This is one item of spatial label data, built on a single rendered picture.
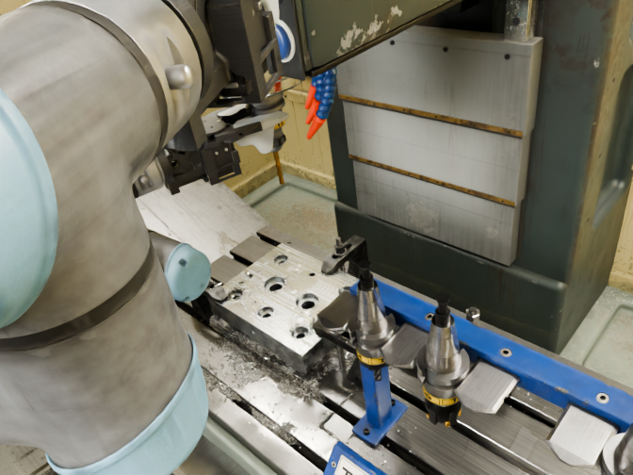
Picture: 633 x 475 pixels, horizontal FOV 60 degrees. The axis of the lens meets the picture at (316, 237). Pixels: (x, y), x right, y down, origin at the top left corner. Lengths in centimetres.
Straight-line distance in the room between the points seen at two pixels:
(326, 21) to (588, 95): 72
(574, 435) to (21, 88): 60
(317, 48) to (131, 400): 34
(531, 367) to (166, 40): 57
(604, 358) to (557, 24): 88
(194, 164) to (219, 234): 104
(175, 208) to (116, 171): 176
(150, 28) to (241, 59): 10
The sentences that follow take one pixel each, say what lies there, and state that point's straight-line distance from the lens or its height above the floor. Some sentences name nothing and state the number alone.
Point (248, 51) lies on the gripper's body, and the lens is 33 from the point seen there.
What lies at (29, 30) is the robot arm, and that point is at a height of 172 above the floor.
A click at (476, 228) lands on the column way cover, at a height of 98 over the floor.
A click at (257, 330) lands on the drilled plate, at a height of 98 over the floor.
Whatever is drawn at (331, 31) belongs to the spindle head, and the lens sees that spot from 49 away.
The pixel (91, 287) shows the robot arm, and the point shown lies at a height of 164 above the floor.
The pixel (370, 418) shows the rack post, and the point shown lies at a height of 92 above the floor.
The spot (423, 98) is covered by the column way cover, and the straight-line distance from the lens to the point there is 123.
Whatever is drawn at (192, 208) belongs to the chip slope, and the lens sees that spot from 196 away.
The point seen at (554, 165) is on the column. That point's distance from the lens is 121.
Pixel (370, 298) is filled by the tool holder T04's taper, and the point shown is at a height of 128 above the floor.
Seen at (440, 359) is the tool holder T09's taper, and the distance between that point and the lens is 67.
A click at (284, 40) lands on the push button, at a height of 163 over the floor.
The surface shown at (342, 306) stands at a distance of 79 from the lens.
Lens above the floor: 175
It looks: 35 degrees down
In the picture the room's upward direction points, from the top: 10 degrees counter-clockwise
